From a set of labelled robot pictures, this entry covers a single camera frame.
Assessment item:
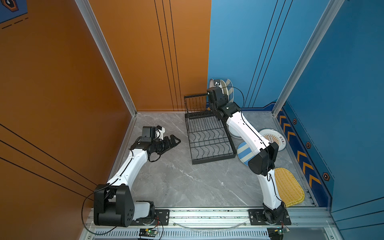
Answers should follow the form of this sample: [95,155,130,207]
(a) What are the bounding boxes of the white plate red characters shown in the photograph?
[209,79,216,88]

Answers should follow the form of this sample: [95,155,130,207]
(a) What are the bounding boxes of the blue white striped plate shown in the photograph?
[226,79,234,103]

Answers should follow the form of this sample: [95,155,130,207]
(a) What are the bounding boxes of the black wire dish rack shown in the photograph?
[184,94,237,165]

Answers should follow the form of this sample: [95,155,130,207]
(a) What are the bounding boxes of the yellow woven bamboo tray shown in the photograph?
[275,168,305,207]

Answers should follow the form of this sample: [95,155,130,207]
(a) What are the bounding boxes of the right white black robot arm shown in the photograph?
[207,87,288,225]

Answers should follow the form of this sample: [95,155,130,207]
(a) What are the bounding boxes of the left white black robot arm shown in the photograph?
[94,126,181,227]

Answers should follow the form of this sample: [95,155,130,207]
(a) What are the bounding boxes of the white plate green red rim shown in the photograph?
[228,126,242,139]

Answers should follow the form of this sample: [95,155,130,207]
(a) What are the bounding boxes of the white plate orange sunburst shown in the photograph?
[259,128,287,152]

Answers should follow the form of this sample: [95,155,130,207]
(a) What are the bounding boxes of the left green circuit board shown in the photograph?
[139,229,160,240]

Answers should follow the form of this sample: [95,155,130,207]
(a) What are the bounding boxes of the green circuit board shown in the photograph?
[139,229,160,240]
[274,227,291,236]

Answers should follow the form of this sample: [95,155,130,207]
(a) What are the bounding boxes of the right green circuit board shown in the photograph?
[274,227,291,236]

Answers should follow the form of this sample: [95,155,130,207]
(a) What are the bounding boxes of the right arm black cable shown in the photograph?
[223,86,286,208]

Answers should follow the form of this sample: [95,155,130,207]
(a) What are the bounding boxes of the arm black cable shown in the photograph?
[80,185,121,236]
[223,86,286,208]

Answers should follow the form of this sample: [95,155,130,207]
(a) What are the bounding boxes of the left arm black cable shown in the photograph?
[80,185,121,236]

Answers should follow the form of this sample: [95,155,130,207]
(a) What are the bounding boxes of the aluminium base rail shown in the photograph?
[80,207,343,240]

